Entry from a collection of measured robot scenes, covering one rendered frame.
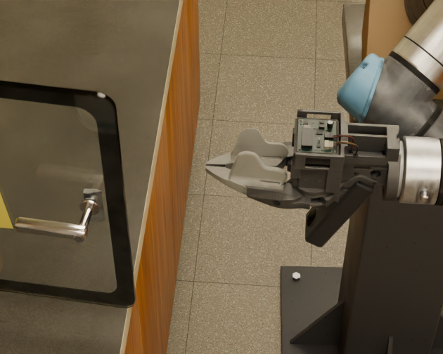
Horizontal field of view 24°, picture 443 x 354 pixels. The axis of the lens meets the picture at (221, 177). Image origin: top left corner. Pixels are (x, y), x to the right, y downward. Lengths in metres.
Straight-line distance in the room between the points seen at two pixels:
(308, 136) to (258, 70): 2.17
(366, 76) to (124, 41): 0.78
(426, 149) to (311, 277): 1.59
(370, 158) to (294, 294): 1.57
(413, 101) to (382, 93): 0.04
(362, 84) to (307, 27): 2.24
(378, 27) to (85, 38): 0.54
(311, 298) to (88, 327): 1.25
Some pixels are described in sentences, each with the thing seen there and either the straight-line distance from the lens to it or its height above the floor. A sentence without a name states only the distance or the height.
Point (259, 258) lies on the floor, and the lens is 2.75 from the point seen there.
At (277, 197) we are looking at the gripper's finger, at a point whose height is 1.31.
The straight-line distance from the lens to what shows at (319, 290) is 2.67.
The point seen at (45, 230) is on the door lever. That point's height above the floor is 1.21.
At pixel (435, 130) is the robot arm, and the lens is 1.22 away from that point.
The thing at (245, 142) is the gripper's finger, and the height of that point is 1.34.
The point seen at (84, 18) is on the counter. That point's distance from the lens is 1.97.
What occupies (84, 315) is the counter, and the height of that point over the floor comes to 0.94.
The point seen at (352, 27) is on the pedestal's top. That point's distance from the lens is 1.95.
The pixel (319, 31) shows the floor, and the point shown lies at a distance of 3.43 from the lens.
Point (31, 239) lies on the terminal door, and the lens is 1.36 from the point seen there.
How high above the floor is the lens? 2.16
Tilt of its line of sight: 47 degrees down
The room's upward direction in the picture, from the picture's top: straight up
